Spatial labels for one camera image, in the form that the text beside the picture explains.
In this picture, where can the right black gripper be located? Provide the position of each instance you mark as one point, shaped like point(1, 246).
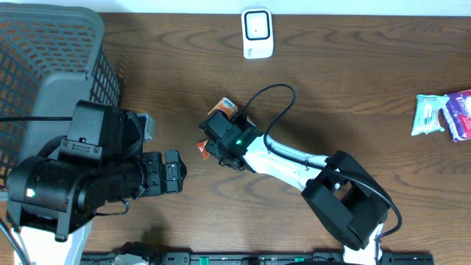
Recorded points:
point(211, 149)

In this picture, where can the white barcode scanner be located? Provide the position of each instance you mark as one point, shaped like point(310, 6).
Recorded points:
point(257, 33)

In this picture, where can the small orange box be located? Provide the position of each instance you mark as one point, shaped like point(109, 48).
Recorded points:
point(226, 106)

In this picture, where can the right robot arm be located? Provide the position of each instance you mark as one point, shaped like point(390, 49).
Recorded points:
point(348, 202)

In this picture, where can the grey plastic mesh basket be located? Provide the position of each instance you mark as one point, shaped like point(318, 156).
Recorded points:
point(51, 57)

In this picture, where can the mint green snack packet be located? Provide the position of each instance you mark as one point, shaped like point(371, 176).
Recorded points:
point(426, 119)

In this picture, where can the red orange snack bar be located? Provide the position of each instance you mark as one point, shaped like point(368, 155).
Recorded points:
point(202, 148)

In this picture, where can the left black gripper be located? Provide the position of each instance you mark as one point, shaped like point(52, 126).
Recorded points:
point(157, 173)

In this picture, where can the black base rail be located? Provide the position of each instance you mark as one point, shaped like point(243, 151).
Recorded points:
point(137, 253)

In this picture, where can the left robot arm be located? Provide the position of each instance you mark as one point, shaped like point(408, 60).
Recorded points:
point(53, 196)

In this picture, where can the purple noodle packet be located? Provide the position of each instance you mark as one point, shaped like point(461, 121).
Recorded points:
point(457, 115)

